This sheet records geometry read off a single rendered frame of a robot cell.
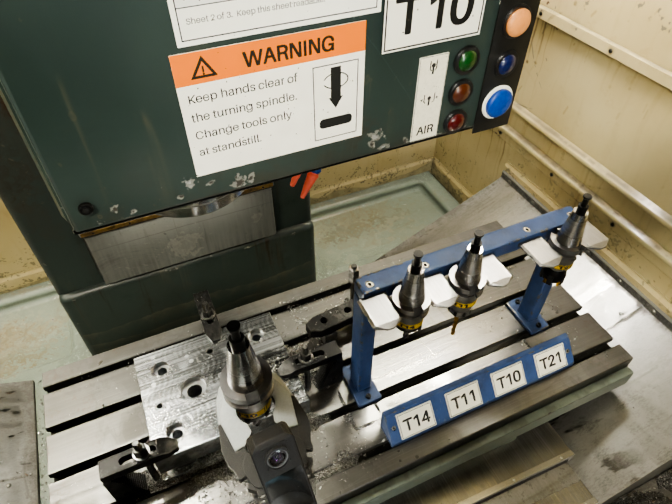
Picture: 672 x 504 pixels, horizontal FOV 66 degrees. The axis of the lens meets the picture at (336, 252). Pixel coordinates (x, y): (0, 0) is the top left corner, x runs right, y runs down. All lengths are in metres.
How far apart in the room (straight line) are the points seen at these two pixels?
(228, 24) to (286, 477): 0.41
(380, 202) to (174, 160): 1.63
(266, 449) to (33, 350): 1.33
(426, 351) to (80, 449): 0.73
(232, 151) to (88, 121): 0.11
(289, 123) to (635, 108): 1.05
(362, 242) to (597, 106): 0.86
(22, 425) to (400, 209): 1.38
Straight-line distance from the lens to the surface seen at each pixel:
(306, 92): 0.45
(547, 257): 1.00
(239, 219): 1.36
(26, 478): 1.52
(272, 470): 0.55
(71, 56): 0.40
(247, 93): 0.43
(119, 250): 1.35
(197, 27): 0.40
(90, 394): 1.24
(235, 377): 0.62
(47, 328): 1.84
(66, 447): 1.20
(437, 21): 0.48
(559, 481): 1.34
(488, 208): 1.72
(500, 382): 1.15
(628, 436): 1.42
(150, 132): 0.43
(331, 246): 1.84
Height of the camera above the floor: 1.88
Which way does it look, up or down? 46 degrees down
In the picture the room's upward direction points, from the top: straight up
